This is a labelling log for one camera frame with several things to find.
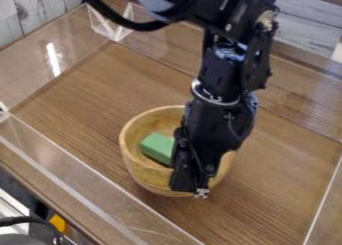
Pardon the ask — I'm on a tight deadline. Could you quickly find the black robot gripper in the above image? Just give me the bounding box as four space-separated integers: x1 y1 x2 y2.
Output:
169 79 257 198

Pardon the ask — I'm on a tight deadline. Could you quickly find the green rectangular block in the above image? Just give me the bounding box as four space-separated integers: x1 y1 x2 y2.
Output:
138 132 174 166

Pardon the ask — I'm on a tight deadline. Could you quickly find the brown wooden bowl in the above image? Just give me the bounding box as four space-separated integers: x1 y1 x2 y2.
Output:
118 105 234 197

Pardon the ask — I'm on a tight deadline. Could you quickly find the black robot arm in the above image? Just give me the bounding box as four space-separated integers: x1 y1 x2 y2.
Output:
84 0 279 198

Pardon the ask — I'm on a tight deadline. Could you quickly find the yellow tag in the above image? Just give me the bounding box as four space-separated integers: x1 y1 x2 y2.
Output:
49 215 66 234

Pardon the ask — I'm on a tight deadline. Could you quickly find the clear acrylic front wall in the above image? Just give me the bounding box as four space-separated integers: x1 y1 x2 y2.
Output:
0 103 204 245

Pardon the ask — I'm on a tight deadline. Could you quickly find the black cable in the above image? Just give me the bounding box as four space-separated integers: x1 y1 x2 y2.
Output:
0 216 63 245

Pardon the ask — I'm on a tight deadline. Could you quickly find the clear acrylic corner bracket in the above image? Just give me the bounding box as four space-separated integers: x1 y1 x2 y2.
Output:
86 6 132 42

